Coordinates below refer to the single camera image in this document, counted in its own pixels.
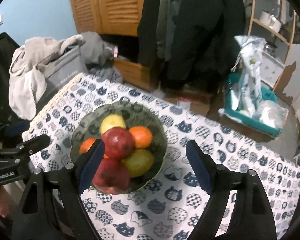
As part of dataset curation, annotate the orange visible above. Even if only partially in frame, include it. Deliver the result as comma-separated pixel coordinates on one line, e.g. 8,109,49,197
129,126,153,149
79,138,96,154

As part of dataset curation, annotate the red apple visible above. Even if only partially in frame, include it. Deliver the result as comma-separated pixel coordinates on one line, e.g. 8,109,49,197
93,159,130,194
101,127,135,160

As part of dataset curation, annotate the green yellow mango front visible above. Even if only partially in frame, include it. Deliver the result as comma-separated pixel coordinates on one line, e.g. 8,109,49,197
121,149,155,178

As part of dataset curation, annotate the green yellow mango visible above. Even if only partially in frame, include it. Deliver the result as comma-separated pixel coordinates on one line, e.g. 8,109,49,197
100,114,126,135
121,149,155,178

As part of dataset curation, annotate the person left hand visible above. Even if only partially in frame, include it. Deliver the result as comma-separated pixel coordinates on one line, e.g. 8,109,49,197
0,187,15,218

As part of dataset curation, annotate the green glass bowl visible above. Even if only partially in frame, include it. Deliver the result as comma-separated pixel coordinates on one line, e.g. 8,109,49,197
70,102,167,194

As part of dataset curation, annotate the cat pattern tablecloth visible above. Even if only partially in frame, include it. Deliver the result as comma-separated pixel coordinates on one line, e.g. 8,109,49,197
23,74,300,239

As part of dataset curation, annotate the beige towel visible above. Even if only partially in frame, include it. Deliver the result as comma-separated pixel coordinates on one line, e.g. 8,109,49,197
8,34,83,120

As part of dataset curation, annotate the small cardboard box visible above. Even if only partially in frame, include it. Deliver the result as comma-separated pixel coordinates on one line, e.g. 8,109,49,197
165,88,212,116

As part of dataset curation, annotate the cardboard box under teal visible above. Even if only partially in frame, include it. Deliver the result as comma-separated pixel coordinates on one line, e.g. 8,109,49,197
206,92,281,142

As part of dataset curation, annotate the grey fabric laundry bin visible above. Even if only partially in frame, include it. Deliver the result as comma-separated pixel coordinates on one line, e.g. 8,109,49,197
36,46,88,113

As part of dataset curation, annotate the clear plastic bag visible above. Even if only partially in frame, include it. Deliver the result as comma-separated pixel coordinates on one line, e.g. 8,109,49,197
253,100,289,129

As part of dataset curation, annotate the white rice bag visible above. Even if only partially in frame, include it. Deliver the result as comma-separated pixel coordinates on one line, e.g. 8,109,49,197
235,36,266,107

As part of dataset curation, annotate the pile of grey clothes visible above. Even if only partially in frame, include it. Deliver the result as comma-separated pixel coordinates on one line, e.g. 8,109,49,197
80,31,123,83

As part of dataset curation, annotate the wooden drawer box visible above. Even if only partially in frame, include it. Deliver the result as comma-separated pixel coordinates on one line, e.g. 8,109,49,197
113,59,159,92

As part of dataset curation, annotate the white patterned drawer box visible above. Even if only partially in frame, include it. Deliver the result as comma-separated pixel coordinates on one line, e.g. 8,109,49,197
260,51,285,88

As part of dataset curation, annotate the black hanging coat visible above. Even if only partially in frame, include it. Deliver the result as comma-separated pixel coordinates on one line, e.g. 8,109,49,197
138,0,246,94

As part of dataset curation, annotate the wooden shelf rack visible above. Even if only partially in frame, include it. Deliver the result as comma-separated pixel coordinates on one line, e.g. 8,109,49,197
244,0,297,88

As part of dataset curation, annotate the wooden louvered wardrobe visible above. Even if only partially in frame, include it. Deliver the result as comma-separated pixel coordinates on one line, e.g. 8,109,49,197
70,0,144,37

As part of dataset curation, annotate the white cooking pot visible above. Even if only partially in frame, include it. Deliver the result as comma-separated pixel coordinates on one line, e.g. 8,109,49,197
259,10,282,33

